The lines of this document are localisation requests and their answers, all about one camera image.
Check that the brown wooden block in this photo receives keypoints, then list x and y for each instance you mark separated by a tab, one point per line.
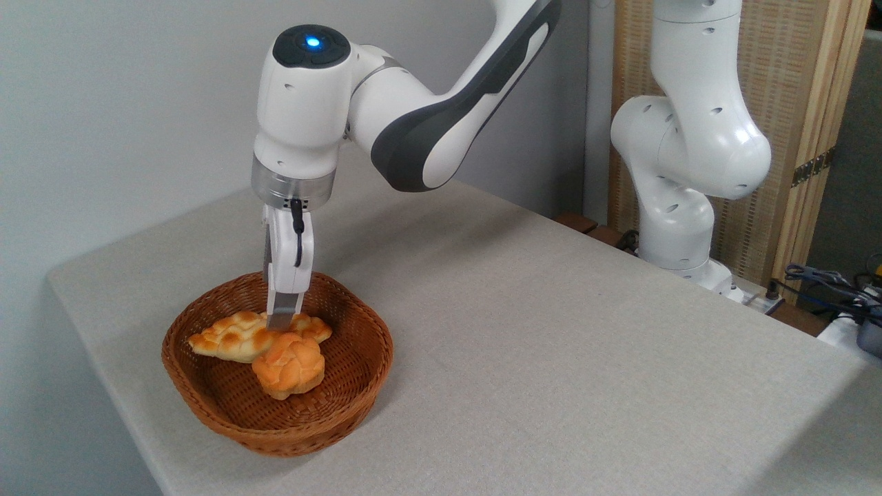
575	222
606	235

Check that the round knotted bread roll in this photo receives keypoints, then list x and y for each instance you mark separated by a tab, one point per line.
289	368

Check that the brown wicker basket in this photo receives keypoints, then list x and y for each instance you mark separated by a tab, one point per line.
207	399

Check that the dark metal screen hinge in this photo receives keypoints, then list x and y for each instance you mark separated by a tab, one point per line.
812	167

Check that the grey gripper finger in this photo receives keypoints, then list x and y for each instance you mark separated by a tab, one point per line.
282	313

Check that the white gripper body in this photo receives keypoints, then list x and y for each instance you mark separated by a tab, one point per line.
282	255

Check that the grey tablecloth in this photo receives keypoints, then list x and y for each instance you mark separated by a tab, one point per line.
586	379

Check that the long braided bread loaf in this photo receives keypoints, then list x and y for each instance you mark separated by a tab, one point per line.
231	339

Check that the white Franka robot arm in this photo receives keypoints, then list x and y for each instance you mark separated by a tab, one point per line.
427	131

